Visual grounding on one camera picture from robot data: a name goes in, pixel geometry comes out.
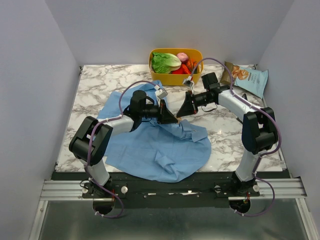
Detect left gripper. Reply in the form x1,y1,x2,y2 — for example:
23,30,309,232
140,99,179,125

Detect blue shirt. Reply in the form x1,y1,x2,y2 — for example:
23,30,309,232
96,80,213,183

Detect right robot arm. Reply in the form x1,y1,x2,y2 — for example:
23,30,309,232
176,72,279,196

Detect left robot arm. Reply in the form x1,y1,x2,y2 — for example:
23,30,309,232
68,88,178,198

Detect yellow plastic basket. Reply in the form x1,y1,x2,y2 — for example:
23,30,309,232
148,48,204,86

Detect red pepper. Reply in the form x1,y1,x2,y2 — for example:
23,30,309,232
171,63,191,75

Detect orange carrots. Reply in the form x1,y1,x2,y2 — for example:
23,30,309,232
186,58,198,72

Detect red onion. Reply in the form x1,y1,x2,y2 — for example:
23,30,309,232
176,52,189,64

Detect green lettuce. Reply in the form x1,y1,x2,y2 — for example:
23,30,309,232
151,52,182,74

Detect blue chip bag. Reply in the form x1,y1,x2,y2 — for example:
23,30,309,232
224,61,269,99

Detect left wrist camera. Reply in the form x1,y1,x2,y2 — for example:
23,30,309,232
154,85,168,100

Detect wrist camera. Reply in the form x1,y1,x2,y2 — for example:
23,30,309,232
182,76,195,89
154,85,168,100

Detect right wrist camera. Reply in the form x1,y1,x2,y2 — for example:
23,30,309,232
182,76,195,89

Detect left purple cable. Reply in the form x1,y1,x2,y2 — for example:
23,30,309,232
83,80,161,219

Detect purple cable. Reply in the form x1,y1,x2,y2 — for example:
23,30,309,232
189,57,283,217
83,80,161,219

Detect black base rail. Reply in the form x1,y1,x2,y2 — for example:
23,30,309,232
52,171,300,213

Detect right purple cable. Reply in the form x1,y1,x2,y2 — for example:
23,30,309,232
189,57,283,217

